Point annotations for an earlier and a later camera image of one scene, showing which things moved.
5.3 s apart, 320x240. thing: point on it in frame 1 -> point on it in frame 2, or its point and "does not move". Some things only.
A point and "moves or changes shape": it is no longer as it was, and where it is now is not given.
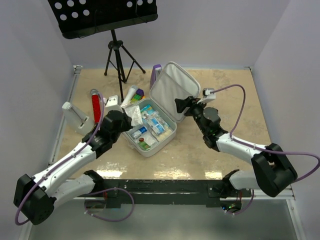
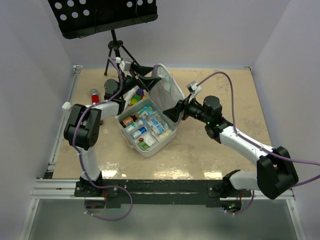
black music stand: [77, 18] does not move
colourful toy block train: [138, 96] does not move
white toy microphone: [130, 94] does not move
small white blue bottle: [138, 133] does not move
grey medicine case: [154, 119] moves or changes shape
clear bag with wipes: [158, 125] does not move
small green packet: [144, 145] does not move
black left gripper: [127, 119] -> [148, 83]
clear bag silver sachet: [134, 111] -> [167, 82]
